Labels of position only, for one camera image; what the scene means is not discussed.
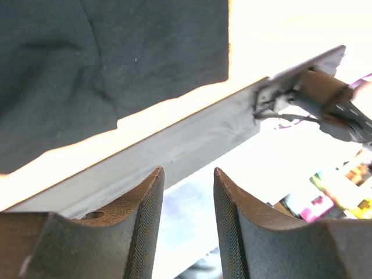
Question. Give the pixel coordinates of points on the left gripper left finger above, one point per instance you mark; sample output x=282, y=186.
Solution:
x=115, y=241

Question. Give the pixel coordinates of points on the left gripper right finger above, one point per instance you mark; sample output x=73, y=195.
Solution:
x=257, y=241

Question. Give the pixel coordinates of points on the colourful background clutter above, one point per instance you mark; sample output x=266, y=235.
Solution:
x=343, y=192

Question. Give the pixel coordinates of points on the black t shirt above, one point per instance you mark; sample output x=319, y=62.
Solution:
x=72, y=69

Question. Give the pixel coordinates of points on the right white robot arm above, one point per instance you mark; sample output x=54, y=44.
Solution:
x=326, y=98

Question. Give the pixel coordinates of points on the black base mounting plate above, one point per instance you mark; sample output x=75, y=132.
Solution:
x=180, y=149

